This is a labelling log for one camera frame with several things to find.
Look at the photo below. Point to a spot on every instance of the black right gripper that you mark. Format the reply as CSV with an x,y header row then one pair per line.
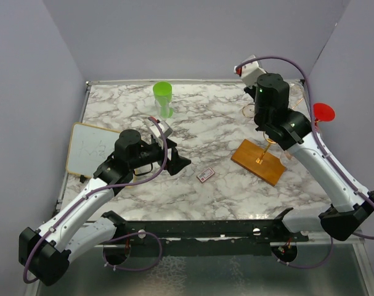
x,y
250,91

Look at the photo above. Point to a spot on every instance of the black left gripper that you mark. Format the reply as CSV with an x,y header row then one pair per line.
x,y
177,162

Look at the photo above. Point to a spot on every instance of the green plastic wine glass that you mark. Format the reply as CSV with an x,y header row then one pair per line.
x,y
163,92

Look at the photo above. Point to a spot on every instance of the clear glass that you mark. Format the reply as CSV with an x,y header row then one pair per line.
x,y
285,158
296,90
164,109

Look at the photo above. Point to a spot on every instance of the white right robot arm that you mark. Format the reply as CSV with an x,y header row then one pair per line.
x,y
351,202

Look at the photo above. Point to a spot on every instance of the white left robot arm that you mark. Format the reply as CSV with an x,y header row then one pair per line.
x,y
48,251

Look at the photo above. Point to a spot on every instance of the red plastic wine glass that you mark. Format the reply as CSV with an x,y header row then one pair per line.
x,y
323,113

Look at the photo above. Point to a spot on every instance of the small red white card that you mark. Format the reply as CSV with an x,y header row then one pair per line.
x,y
205,175

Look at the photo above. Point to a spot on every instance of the yellow-framed whiteboard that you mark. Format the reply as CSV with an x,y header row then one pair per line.
x,y
89,147

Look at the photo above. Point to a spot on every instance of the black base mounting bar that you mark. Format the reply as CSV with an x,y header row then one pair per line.
x,y
198,238

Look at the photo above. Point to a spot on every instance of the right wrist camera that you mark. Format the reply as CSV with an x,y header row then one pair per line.
x,y
249,73

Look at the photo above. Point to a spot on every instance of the gold wire glass rack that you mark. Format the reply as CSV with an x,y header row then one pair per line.
x,y
259,161

